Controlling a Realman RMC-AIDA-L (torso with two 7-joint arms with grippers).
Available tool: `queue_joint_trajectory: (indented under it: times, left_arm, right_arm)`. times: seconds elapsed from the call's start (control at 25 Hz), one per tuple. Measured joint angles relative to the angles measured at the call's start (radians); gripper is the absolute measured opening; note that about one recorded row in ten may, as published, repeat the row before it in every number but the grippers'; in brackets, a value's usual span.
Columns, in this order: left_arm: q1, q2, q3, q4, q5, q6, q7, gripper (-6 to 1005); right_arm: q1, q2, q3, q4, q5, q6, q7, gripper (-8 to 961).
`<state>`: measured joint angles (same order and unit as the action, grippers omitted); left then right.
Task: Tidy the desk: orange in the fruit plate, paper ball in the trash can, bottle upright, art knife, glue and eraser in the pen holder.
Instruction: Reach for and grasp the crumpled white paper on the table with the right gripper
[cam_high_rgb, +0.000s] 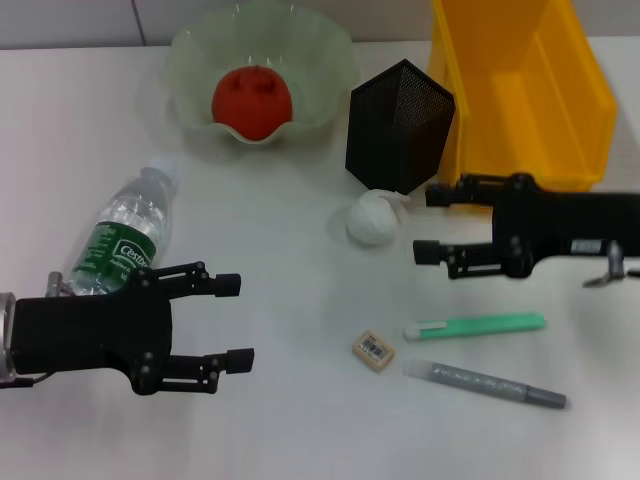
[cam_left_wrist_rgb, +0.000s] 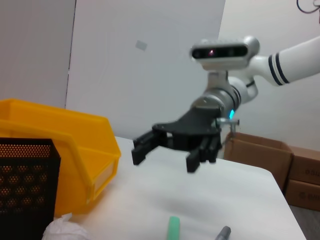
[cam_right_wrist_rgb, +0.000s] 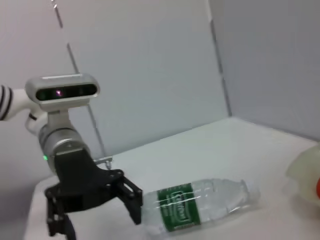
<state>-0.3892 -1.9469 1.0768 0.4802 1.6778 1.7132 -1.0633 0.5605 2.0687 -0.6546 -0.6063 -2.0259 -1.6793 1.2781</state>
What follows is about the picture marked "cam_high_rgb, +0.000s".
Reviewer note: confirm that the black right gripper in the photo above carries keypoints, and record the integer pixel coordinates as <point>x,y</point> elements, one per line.
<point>565,230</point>

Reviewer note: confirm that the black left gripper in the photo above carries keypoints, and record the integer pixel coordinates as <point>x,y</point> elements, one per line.
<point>90,330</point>

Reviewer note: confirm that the white paper ball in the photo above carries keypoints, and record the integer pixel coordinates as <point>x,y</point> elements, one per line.
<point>370,222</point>

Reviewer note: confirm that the clear green-label water bottle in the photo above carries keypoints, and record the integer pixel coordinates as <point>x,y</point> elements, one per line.
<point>125,225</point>

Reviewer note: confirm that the green white pen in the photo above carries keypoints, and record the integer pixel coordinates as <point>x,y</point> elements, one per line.
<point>475,325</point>

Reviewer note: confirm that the black mesh pen holder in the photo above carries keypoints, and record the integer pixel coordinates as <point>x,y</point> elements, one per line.
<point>395,135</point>

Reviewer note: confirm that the beige eraser with barcode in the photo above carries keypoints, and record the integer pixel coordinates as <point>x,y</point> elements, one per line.
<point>372,350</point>

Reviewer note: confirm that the grey marker pen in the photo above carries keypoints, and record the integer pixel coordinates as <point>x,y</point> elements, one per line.
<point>480,382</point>

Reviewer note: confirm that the translucent green fruit bowl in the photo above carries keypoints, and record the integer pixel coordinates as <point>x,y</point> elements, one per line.
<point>200,75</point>

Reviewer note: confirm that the yellow plastic bin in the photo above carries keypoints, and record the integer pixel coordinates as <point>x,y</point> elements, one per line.
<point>530,100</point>

